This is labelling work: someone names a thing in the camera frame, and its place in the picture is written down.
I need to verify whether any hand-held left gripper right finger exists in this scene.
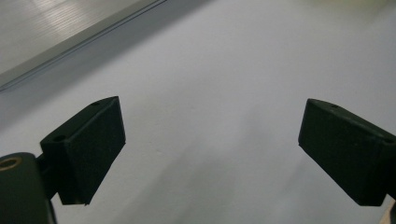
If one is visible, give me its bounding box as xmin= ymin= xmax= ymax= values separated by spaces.
xmin=297 ymin=98 xmax=396 ymax=207

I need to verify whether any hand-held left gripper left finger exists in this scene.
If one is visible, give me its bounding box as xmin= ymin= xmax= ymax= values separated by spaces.
xmin=39 ymin=95 xmax=127 ymax=206

